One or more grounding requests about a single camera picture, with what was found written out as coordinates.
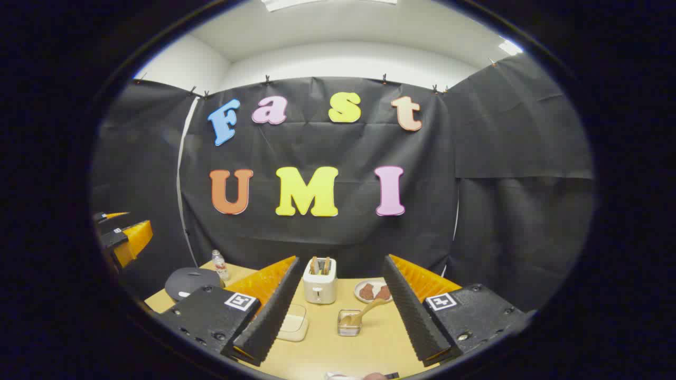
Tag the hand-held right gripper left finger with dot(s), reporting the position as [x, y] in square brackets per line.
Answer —
[274, 311]

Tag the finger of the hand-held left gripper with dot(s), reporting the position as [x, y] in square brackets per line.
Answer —
[116, 215]
[134, 240]

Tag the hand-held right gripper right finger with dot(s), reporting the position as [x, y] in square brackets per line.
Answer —
[409, 311]

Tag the wooden spoon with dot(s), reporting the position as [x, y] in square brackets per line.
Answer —
[364, 312]

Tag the dark grey rice cooker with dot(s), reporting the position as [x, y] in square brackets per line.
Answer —
[193, 279]

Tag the clear plastic rice tray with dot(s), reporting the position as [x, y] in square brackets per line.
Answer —
[298, 327]

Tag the brown meat piece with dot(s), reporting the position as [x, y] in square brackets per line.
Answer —
[383, 292]
[366, 292]

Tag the round white plate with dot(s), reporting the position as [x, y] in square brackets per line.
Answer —
[373, 301]

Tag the white toaster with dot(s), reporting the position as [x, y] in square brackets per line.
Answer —
[319, 290]

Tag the clear plastic drink bottle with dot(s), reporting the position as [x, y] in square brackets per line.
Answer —
[221, 268]

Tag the black backdrop cloth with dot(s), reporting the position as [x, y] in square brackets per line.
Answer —
[338, 243]

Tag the small ceiling light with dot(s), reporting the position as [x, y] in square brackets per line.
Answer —
[510, 47]

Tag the large ceiling light panel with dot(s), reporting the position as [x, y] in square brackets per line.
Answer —
[327, 3]

